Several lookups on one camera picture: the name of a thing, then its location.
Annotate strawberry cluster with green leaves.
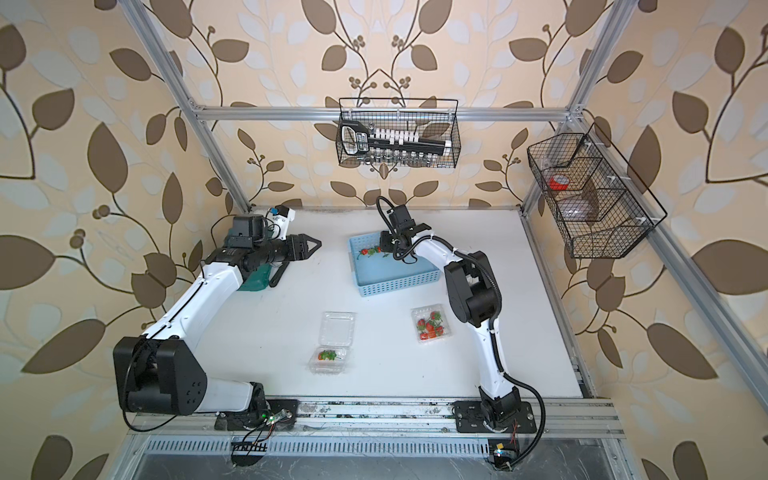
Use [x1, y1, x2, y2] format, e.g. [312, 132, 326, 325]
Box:
[356, 245, 391, 260]

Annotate clear clamshell container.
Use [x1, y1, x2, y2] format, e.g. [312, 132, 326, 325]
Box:
[308, 312, 356, 375]
[411, 304, 451, 344]

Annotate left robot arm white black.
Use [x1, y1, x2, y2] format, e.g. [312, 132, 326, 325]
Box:
[113, 234, 322, 429]

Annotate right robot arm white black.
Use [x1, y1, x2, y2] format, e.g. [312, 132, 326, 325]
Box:
[375, 196, 540, 432]

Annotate light blue perforated plastic basket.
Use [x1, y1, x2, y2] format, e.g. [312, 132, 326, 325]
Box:
[348, 233, 441, 297]

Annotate green tool case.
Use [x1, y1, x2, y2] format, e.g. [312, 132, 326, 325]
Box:
[239, 264, 272, 292]

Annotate black white tool set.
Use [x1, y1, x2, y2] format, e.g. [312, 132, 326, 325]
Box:
[338, 121, 454, 158]

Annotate red tape roll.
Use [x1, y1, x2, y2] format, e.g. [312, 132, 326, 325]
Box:
[547, 174, 570, 192]

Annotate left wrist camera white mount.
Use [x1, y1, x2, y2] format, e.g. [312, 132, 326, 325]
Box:
[230, 205, 296, 244]

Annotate green pipe wrench black handle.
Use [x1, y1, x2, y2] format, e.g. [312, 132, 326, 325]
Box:
[269, 261, 291, 288]

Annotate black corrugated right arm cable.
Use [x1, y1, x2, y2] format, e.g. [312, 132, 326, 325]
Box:
[375, 195, 547, 469]

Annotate black wire basket back wall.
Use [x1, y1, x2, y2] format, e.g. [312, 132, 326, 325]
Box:
[335, 96, 462, 169]

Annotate black wire basket wall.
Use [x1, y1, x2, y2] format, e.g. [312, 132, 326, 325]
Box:
[335, 96, 462, 169]
[527, 123, 667, 260]

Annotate aluminium frame post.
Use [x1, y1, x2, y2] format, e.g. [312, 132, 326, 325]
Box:
[118, 0, 251, 212]

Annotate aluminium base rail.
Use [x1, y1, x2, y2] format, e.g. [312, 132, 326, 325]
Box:
[118, 397, 626, 464]

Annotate black wire basket right wall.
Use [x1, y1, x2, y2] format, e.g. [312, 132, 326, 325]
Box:
[527, 123, 667, 260]

